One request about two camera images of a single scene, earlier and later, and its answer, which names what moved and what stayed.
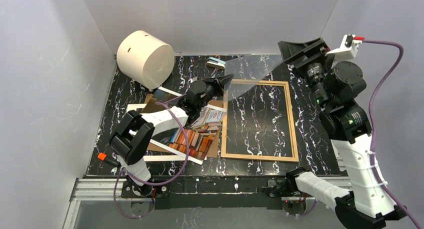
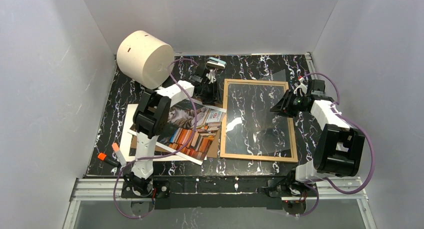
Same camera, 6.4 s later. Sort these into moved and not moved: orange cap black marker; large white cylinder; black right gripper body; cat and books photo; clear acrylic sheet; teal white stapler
Moved: clear acrylic sheet; black right gripper body
Not moved: cat and books photo; teal white stapler; orange cap black marker; large white cylinder
